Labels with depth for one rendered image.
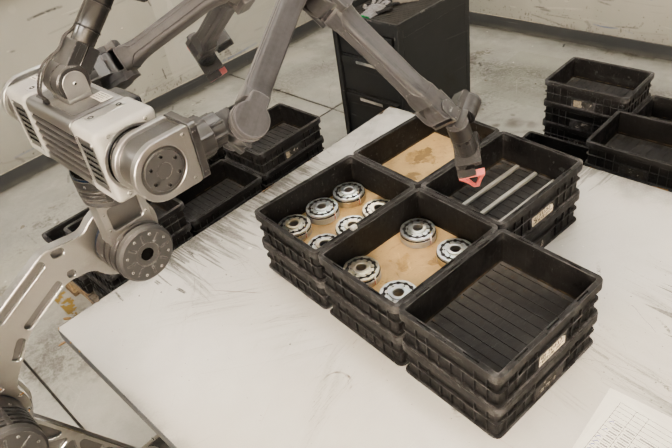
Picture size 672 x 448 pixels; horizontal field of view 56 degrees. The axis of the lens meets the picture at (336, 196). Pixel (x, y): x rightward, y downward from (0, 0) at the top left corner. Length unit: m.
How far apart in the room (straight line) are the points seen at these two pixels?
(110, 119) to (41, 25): 3.19
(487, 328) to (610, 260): 0.55
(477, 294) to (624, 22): 3.45
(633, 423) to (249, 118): 1.09
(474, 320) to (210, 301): 0.81
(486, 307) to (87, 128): 1.02
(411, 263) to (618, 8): 3.40
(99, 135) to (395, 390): 0.94
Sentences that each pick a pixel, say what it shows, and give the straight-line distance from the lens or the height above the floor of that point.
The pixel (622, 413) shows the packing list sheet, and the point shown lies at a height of 0.70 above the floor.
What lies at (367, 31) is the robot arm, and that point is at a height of 1.48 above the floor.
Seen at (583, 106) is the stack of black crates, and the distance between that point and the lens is 3.19.
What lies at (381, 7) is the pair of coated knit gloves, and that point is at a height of 0.89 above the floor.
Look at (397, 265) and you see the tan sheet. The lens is 1.79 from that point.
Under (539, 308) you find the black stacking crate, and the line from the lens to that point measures 1.68.
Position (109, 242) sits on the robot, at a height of 1.19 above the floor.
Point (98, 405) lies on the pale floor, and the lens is 2.86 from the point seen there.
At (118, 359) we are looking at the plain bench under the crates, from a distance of 1.96.
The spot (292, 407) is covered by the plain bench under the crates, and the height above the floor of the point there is 0.70.
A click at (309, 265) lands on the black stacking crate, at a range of 1.81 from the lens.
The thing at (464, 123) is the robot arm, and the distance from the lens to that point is 1.59.
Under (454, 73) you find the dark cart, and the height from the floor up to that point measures 0.46.
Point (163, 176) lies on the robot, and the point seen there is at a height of 1.44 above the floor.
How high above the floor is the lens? 2.03
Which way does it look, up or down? 35 degrees down
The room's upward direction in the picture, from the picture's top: 9 degrees counter-clockwise
